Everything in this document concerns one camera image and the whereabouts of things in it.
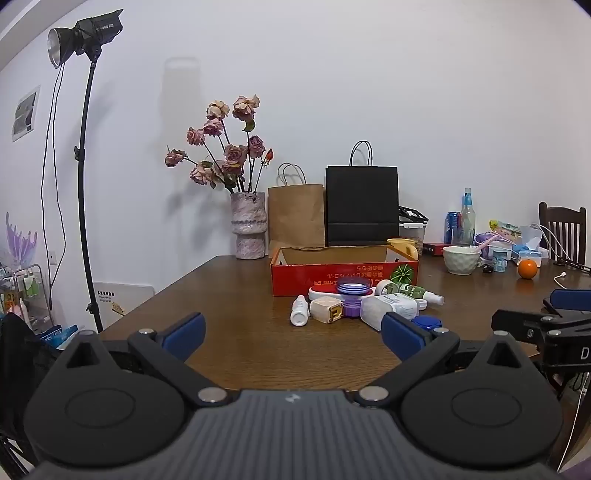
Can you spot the mottled pink vase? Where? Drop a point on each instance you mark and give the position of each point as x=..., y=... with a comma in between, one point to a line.
x=249, y=224

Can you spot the large white jar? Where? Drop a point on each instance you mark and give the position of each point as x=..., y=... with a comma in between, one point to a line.
x=385, y=307

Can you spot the red cardboard box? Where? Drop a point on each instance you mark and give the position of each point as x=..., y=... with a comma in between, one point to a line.
x=304, y=277

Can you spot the purple ridged lid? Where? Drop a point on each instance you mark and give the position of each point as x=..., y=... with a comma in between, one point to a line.
x=352, y=308

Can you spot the dark wooden chair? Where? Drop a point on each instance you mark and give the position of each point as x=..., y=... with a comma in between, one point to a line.
x=563, y=230

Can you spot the small red box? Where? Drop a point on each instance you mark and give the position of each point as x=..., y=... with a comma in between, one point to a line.
x=433, y=248

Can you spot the brown paper bag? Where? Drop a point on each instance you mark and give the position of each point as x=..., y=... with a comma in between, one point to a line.
x=295, y=214

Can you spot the dried pink roses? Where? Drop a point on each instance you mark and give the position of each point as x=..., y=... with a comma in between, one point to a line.
x=233, y=154

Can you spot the green spray bottle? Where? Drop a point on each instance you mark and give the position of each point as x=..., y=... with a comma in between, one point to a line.
x=418, y=291

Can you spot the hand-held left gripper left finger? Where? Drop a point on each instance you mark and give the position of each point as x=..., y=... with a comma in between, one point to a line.
x=184, y=333

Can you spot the clear container black lid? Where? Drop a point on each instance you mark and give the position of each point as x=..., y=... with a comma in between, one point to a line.
x=413, y=226

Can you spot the blue packet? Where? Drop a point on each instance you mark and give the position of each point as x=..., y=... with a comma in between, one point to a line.
x=55, y=337

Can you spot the tissue pack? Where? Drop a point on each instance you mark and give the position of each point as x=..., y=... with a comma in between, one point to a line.
x=533, y=240

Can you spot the pink spoon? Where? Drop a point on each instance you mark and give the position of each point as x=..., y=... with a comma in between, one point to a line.
x=487, y=245

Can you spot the blue ridged lid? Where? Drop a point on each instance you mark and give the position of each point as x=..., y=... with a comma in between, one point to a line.
x=427, y=322

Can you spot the small white bottle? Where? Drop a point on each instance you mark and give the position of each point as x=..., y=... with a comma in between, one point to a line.
x=300, y=310

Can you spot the orange fruit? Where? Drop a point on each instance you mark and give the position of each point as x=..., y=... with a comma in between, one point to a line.
x=527, y=269

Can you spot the wall poster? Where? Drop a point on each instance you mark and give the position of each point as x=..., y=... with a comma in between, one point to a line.
x=25, y=114

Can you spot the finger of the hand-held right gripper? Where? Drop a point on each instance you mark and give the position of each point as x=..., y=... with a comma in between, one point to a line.
x=572, y=298
x=519, y=324

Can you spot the white oval case red top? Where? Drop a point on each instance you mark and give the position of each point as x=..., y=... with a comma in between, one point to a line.
x=321, y=290

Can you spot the black studio light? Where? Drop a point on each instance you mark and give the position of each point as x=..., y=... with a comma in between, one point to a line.
x=83, y=34

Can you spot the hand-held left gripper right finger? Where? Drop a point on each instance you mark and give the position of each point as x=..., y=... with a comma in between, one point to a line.
x=401, y=337

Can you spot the white wall panel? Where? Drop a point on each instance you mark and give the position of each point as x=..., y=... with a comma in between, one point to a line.
x=122, y=302

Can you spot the purple wing decoration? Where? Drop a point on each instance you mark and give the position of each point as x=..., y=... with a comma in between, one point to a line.
x=19, y=240

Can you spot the wall socket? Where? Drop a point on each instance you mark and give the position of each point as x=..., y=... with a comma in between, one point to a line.
x=53, y=257

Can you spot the blue drink can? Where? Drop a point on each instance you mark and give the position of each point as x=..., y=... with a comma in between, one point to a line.
x=451, y=228

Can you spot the black light stand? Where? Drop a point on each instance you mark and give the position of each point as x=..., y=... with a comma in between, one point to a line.
x=83, y=194

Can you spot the black paper bag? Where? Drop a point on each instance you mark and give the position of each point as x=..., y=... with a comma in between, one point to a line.
x=362, y=203

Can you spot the black cloth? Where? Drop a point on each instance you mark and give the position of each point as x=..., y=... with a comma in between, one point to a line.
x=23, y=364

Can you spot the clear glass bottle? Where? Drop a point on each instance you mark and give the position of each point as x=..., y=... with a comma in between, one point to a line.
x=467, y=221

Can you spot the white ribbed bowl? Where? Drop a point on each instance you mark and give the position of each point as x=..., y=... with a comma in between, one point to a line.
x=459, y=262

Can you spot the yellow mug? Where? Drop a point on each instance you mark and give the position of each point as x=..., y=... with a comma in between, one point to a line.
x=402, y=244

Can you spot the green snack packet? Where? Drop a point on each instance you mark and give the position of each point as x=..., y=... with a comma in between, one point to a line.
x=505, y=228

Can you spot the white tape roll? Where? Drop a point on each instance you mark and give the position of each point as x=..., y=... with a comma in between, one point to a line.
x=385, y=288

